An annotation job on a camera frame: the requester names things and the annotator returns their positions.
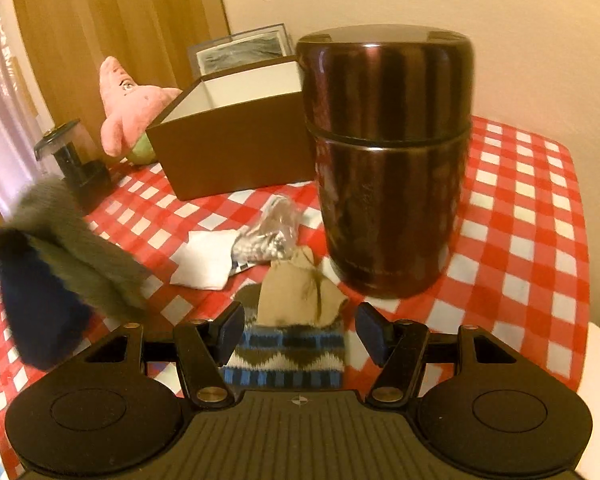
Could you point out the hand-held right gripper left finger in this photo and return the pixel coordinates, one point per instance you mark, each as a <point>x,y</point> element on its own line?
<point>230,334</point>

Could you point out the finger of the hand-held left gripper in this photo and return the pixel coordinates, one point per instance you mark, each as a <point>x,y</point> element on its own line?
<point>2,246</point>

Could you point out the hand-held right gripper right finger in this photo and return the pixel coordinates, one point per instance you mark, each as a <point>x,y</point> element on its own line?
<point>371,336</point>

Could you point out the striped knit sock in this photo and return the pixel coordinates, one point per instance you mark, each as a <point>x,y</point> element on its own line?
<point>285,357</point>

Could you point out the grey fuzzy cloth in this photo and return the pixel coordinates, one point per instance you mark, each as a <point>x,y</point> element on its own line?
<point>75,245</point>

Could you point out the beige sock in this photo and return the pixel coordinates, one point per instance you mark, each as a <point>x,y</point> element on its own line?
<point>290,290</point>

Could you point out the white cloth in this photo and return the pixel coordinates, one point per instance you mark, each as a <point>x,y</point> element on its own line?
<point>205,260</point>

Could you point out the plastic bag of cotton swabs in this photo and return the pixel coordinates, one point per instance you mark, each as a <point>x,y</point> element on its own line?
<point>270,240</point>

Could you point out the brown cardboard box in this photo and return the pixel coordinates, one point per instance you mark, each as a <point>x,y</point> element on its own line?
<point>230,155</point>

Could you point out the black lidded jar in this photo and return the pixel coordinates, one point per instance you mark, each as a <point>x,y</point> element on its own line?
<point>75,160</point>

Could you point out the purple curtain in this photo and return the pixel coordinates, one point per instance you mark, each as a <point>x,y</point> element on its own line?
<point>5,85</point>

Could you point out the brown cylindrical canister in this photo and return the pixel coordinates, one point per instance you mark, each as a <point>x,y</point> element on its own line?
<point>385,160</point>

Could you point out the pink starfish plush toy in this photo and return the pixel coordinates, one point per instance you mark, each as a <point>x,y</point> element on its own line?
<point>125,110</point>

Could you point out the red checkered tablecloth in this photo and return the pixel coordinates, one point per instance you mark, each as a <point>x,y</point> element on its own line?
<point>520,210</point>

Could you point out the white stool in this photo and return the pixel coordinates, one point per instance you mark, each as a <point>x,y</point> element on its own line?
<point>597,390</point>

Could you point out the wooden door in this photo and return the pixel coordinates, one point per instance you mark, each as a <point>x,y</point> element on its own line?
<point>120,20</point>

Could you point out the framed grey picture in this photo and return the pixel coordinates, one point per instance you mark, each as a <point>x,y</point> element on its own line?
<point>240,52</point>

